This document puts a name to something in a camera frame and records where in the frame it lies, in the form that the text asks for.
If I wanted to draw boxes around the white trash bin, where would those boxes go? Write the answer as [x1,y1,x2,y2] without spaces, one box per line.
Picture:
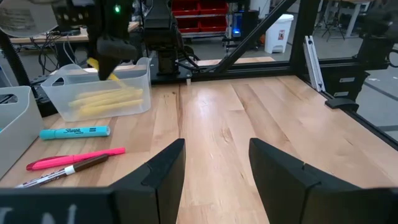
[264,13,295,55]

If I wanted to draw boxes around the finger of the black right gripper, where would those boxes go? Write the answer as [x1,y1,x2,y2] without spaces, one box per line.
[96,35,137,62]
[98,57,121,81]

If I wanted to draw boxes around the blue Sharpie highlighter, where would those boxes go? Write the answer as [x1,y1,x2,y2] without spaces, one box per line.
[39,125,111,141]

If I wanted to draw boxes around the black clamp foot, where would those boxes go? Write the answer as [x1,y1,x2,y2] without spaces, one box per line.
[324,97,361,112]

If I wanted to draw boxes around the red storage bins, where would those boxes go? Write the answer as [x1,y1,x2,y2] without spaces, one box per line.
[170,0,230,34]

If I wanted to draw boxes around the black device with blue light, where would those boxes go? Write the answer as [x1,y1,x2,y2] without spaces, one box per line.
[228,11,249,40]

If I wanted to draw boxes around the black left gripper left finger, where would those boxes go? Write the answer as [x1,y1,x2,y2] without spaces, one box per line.
[0,139,187,224]

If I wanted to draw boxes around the silver aluminium extrusion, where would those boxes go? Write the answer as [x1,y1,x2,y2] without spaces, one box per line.
[303,35,326,93]

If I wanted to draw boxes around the brown Expo dry-erase marker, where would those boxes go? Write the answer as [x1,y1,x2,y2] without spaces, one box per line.
[14,153,110,189]

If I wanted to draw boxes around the grey plastic bin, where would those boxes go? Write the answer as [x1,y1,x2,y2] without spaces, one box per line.
[0,85,44,180]

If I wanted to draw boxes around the clear plastic bin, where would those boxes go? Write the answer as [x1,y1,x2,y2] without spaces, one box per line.
[40,57,152,123]

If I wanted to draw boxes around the pink felt-tip pen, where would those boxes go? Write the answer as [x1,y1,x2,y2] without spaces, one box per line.
[25,147,126,172]

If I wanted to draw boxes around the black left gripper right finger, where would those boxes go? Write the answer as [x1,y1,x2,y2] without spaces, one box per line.
[248,138,398,224]

